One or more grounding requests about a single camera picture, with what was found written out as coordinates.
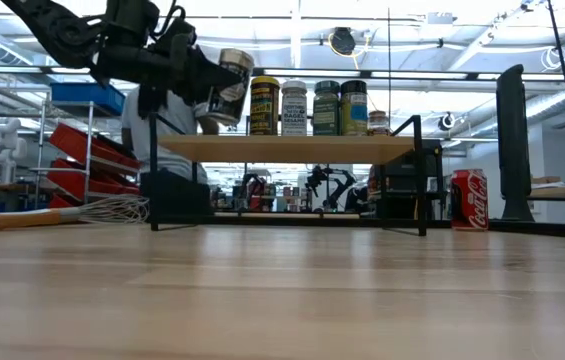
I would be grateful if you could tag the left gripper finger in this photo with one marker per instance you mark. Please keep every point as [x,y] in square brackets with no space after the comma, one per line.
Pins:
[209,77]

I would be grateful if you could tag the tan lid furikake jar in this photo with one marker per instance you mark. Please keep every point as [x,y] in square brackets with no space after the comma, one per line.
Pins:
[232,100]

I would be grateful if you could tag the yellow lid chili onion jar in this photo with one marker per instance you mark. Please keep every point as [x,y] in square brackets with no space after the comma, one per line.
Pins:
[264,107]

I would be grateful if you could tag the white lid bagel seasoning jar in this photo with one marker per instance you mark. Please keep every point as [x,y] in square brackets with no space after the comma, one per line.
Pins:
[294,110]

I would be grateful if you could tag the green lid oregano jar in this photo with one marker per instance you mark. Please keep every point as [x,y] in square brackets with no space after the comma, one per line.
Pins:
[326,110]

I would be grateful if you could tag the black lid spice jar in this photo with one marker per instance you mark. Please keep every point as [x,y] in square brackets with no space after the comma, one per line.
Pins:
[354,110]

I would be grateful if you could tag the small glass spice jar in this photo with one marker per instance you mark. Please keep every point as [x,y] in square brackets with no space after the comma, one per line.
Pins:
[379,125]

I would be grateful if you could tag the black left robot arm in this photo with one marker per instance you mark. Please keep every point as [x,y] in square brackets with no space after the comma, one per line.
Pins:
[57,30]

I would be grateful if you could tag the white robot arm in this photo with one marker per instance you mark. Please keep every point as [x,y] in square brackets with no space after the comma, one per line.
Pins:
[3,150]

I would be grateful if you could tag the black background robot arm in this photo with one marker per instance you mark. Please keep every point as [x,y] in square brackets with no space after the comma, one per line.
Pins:
[334,187]
[251,190]

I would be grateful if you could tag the blue plastic bin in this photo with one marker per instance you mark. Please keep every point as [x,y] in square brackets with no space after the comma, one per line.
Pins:
[89,97]

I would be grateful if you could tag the person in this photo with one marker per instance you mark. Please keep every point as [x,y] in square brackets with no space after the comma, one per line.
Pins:
[177,140]

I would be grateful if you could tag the red plastic bin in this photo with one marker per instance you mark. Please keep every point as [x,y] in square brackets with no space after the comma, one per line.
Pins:
[69,182]
[77,142]
[59,202]

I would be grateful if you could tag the silver metal rack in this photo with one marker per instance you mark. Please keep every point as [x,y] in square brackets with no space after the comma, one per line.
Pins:
[41,145]

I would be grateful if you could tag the black cart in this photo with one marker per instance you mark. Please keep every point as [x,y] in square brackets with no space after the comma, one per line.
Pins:
[407,175]

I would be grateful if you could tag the red Coca-Cola can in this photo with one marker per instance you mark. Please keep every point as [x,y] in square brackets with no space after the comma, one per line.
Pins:
[469,200]

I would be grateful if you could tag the black upright panel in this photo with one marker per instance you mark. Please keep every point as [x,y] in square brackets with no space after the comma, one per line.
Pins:
[514,150]

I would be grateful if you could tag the wooden side table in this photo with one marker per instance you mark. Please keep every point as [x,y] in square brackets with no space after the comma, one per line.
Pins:
[562,192]

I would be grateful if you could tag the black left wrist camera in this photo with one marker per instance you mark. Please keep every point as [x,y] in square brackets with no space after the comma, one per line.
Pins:
[179,40]

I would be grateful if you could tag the wooden shelf black metal frame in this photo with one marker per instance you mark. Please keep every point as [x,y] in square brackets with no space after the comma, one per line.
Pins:
[287,149]

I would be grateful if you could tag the black aluminium table frame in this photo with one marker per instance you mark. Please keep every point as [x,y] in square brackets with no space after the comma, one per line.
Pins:
[537,229]

